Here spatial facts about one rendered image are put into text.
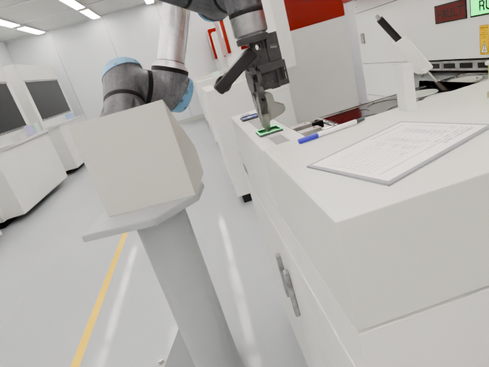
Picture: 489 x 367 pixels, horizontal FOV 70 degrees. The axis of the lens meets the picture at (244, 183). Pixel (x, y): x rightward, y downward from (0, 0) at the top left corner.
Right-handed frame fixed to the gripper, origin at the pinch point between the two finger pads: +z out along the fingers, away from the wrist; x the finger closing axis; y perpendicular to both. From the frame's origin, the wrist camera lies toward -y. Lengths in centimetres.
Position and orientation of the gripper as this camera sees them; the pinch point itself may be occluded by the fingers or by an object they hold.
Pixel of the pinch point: (265, 127)
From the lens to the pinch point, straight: 83.0
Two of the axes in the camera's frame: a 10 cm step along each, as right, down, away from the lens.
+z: 2.6, 9.0, 3.3
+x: -1.6, -3.0, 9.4
